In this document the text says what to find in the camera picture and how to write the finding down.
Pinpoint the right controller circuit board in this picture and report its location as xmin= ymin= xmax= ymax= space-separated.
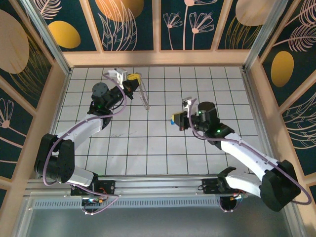
xmin=228 ymin=192 xmax=248 ymax=201

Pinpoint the controller circuit board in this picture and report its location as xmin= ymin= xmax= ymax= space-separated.
xmin=81 ymin=196 xmax=109 ymax=206
xmin=228 ymin=192 xmax=248 ymax=201

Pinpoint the grey metal shelf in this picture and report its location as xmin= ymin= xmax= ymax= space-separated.
xmin=14 ymin=194 xmax=306 ymax=237

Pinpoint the left controller circuit board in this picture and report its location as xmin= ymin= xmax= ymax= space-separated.
xmin=81 ymin=196 xmax=109 ymax=206

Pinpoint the left aluminium table side rail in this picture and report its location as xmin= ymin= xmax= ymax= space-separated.
xmin=38 ymin=68 xmax=73 ymax=179

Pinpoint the aluminium table side rail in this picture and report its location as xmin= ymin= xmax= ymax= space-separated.
xmin=38 ymin=68 xmax=73 ymax=179
xmin=240 ymin=66 xmax=277 ymax=175

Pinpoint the right aluminium table side rail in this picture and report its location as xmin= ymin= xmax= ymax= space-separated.
xmin=240 ymin=66 xmax=277 ymax=175

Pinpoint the aluminium front rail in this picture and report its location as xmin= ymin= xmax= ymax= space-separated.
xmin=24 ymin=175 xmax=292 ymax=198

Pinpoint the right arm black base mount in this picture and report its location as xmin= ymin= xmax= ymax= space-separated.
xmin=201 ymin=177 xmax=237 ymax=196

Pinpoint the left aluminium corner post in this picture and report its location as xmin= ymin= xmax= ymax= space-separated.
xmin=21 ymin=0 xmax=73 ymax=75

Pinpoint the aluminium corner post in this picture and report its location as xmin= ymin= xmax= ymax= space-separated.
xmin=243 ymin=0 xmax=289 ymax=72
xmin=21 ymin=0 xmax=73 ymax=75

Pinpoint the grey slotted cable duct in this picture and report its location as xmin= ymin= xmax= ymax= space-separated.
xmin=33 ymin=198 xmax=222 ymax=209

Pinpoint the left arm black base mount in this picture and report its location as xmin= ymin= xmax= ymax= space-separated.
xmin=71 ymin=179 xmax=116 ymax=197

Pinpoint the right aluminium corner post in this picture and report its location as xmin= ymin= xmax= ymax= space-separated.
xmin=243 ymin=0 xmax=289 ymax=72

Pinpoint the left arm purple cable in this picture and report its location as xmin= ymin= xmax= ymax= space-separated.
xmin=42 ymin=71 xmax=129 ymax=215

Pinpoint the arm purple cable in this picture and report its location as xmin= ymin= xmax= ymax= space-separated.
xmin=186 ymin=98 xmax=312 ymax=213
xmin=42 ymin=71 xmax=129 ymax=215

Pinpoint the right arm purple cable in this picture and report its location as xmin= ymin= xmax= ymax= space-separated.
xmin=186 ymin=98 xmax=312 ymax=213

